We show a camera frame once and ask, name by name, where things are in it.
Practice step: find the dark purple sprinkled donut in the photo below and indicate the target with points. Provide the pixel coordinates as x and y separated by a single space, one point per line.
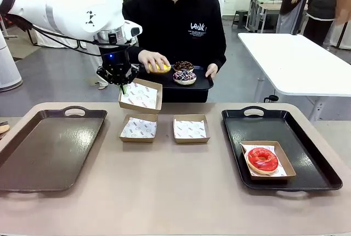
184 78

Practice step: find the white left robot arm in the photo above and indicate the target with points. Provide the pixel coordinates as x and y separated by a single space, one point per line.
68 5

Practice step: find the brown cardboard food tray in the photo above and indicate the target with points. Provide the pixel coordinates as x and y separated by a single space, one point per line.
137 140
192 140
288 162
159 96

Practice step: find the white cylindrical air purifier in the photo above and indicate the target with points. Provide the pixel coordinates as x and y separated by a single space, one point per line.
8 66

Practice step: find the person's right forearm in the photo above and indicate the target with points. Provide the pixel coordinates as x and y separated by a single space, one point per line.
135 55

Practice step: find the black slanted stand pole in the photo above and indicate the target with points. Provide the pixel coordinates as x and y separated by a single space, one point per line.
296 27

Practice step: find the yellow sprinkled donut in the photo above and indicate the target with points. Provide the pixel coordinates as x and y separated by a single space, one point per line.
161 68

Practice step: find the chocolate sprinkled donut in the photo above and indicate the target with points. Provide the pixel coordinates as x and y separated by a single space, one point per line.
183 66

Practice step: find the red glazed donut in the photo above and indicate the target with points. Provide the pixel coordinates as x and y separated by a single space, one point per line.
255 164

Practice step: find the person's left forearm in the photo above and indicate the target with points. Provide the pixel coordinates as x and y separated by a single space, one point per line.
220 59

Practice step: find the small black tray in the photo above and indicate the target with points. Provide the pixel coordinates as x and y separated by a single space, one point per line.
164 81

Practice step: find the person in black sweatshirt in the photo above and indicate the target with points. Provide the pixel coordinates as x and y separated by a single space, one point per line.
175 13

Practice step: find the person's right hand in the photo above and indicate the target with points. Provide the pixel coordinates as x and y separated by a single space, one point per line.
152 57

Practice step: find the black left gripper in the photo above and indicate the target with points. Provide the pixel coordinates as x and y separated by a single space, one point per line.
115 60

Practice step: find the mannequin with orange scarf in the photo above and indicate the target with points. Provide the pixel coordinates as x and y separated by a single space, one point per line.
321 5

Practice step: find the person's left hand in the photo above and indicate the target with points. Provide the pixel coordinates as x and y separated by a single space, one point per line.
211 70

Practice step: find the grey metal leg table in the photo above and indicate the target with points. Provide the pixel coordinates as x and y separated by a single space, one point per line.
267 2

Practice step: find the dark plastic stool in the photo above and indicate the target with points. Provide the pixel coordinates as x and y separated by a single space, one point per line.
240 17

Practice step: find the large white table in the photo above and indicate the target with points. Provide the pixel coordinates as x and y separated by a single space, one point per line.
288 60

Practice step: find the brown plastic serving tray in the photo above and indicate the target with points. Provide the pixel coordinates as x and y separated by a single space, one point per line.
49 151

